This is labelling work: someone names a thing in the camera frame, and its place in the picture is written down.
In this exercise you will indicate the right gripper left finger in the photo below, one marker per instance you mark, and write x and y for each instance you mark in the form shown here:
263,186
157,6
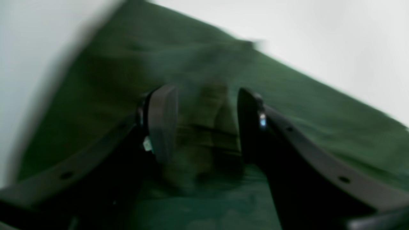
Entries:
89,190

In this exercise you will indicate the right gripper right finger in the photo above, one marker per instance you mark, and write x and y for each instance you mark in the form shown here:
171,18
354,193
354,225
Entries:
312,189

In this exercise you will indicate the dark green t-shirt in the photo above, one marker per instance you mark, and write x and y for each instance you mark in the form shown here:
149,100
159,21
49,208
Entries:
206,185

